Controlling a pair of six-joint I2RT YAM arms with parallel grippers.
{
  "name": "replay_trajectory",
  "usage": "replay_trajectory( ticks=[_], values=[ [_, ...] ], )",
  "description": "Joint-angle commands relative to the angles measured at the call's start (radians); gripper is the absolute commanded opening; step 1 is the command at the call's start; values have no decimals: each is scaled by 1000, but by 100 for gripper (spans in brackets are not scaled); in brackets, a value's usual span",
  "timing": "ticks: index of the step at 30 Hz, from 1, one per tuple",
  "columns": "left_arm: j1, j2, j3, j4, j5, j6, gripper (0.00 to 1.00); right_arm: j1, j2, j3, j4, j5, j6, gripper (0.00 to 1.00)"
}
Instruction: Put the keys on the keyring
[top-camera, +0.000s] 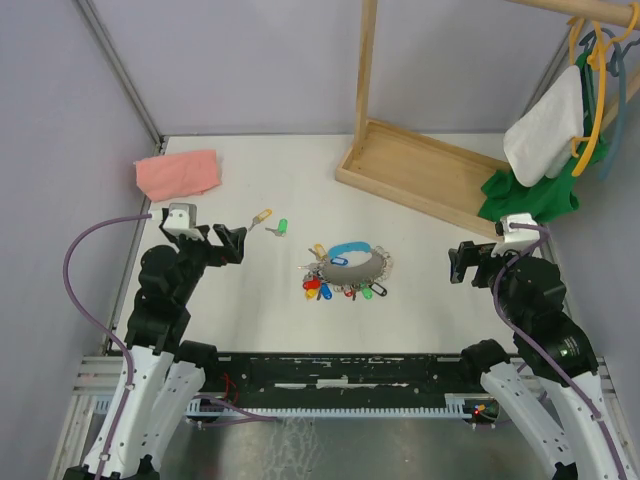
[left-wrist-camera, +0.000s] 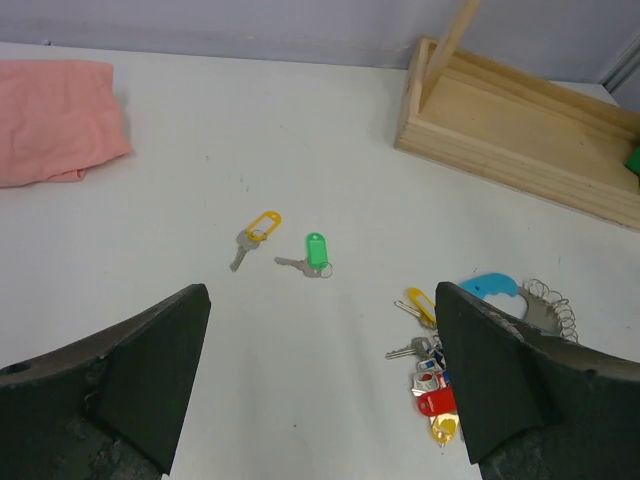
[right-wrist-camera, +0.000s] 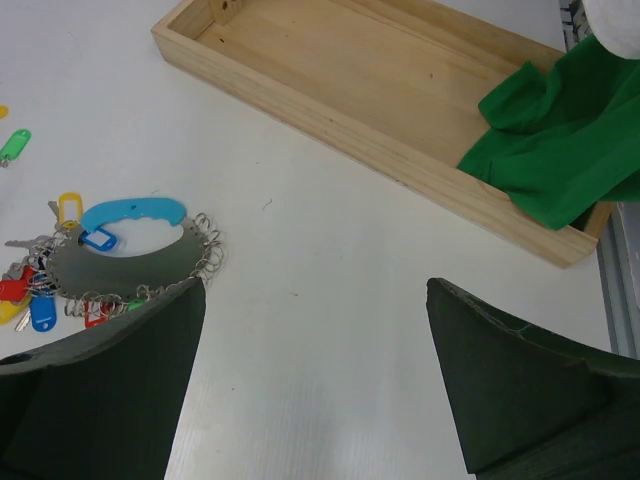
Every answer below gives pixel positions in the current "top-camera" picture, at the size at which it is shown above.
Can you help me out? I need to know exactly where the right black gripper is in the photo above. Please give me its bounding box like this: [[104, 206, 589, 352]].
[[447, 238, 533, 328]]

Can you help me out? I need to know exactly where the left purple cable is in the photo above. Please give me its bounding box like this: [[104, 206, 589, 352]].
[[62, 213, 164, 480]]

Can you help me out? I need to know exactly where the green garment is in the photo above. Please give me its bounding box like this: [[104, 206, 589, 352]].
[[477, 52, 611, 236]]

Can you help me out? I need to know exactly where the key with green tag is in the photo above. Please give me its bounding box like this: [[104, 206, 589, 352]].
[[265, 218, 288, 237]]

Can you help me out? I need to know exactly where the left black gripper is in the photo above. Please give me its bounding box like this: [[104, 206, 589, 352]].
[[169, 222, 247, 303]]

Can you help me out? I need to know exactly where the white cable duct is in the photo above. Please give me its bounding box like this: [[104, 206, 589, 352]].
[[94, 392, 501, 419]]

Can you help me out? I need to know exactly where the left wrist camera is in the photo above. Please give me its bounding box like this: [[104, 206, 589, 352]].
[[161, 203, 201, 239]]

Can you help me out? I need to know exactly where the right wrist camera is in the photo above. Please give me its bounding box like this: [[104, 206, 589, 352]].
[[496, 213, 540, 250]]

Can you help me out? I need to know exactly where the wooden clothes rack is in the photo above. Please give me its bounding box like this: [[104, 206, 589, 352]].
[[335, 1, 639, 238]]

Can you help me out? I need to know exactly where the white towel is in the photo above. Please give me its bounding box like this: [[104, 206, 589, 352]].
[[503, 65, 584, 187]]

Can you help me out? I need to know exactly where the pink folded cloth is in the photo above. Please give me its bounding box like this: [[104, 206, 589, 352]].
[[135, 150, 221, 202]]

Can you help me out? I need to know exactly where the metal key organizer with keys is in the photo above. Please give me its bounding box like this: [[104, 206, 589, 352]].
[[300, 241, 393, 301]]

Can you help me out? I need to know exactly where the key with yellow tag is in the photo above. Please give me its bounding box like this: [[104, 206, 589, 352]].
[[248, 208, 273, 231]]

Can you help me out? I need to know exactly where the yellow hanger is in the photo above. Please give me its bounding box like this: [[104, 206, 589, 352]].
[[571, 21, 607, 177]]

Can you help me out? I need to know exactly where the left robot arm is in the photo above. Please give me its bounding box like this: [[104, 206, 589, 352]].
[[64, 224, 247, 479]]

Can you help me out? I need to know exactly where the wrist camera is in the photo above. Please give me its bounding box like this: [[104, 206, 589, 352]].
[[161, 203, 201, 239], [496, 213, 540, 250]]

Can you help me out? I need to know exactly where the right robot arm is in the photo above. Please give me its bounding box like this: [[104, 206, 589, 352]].
[[448, 242, 639, 479]]

